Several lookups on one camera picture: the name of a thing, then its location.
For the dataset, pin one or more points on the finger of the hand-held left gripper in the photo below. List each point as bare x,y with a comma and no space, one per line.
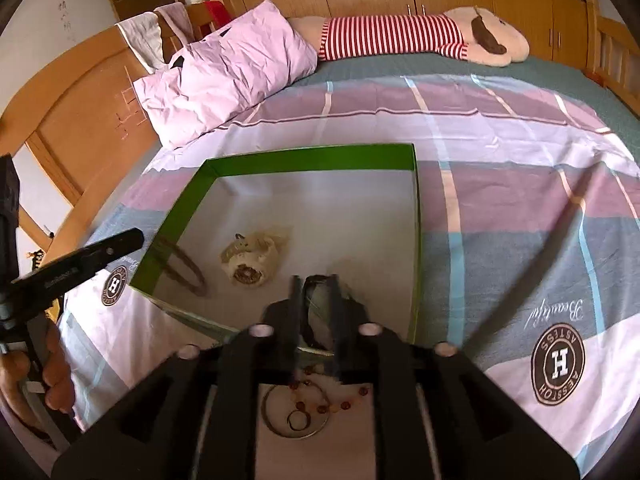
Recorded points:
100,255

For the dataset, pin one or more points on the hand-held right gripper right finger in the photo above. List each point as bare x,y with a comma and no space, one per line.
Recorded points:
336,310

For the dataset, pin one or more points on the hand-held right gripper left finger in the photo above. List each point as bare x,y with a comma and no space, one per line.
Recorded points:
295,310

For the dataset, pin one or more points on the green cardboard box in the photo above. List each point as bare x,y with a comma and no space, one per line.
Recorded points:
325,210

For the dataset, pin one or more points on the silver bangle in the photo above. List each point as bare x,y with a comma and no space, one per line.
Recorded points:
270,422

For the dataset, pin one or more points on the person's left hand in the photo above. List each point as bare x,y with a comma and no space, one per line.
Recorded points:
52,380

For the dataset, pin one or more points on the white wrist watch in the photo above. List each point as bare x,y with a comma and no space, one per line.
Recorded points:
250,260

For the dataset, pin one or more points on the wooden headboard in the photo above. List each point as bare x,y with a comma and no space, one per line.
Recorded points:
75,110

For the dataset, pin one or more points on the plaid bedsheet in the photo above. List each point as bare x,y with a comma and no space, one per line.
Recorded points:
500,185

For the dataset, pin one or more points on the white garment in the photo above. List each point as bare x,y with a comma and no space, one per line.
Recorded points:
142,40

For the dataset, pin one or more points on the pink pillow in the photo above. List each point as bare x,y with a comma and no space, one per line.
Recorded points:
225,70

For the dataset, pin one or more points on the pink garment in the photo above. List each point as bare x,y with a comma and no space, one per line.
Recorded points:
175,22

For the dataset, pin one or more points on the red cloth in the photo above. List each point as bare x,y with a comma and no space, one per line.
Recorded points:
216,12

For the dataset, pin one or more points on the plush toy with striped shirt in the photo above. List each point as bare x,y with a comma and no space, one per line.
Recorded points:
390,32

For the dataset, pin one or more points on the teal bedspread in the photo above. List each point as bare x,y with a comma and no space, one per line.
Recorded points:
550,80

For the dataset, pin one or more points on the wooden footboard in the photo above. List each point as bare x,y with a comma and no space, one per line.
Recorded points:
615,50

